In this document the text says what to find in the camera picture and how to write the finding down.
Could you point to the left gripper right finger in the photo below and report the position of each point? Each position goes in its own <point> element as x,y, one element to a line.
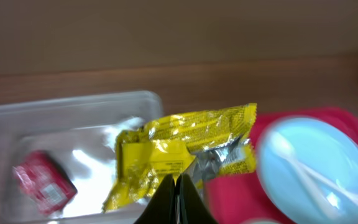
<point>191,209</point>

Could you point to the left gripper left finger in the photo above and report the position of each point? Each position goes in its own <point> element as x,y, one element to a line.
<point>161,208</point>

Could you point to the yellow snack wrapper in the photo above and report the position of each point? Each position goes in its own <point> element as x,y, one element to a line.
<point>203,144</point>

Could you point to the red snack wrapper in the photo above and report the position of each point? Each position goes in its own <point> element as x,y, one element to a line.
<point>45,182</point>

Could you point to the green bowl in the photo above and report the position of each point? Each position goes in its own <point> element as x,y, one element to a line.
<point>260,221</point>

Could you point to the red serving tray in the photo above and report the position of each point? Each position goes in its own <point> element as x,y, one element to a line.
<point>240,198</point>

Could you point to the clear plastic bin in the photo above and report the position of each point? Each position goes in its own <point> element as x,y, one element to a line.
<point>79,134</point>

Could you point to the white plastic spoon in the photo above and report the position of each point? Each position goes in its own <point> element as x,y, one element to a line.
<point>286,151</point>

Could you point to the light blue plate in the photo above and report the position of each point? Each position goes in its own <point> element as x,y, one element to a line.
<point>320,146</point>

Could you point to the white plastic fork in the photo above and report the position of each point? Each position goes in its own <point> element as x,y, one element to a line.
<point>353,197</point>

